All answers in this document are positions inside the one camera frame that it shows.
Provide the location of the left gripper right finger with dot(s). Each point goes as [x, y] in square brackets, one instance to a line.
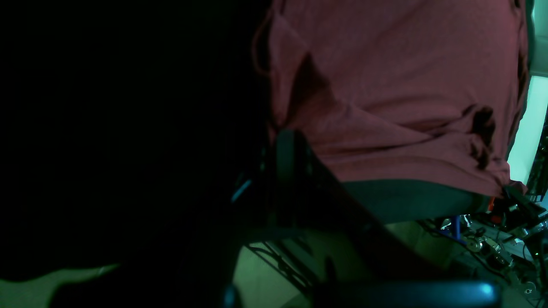
[308, 195]

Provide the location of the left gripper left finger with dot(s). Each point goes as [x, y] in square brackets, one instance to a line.
[253, 202]

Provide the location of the red long-sleeve T-shirt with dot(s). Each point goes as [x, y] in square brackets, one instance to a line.
[428, 90]

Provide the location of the black table cloth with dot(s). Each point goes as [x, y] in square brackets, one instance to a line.
[118, 115]

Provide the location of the white foam block left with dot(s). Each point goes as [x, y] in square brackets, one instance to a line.
[522, 157]

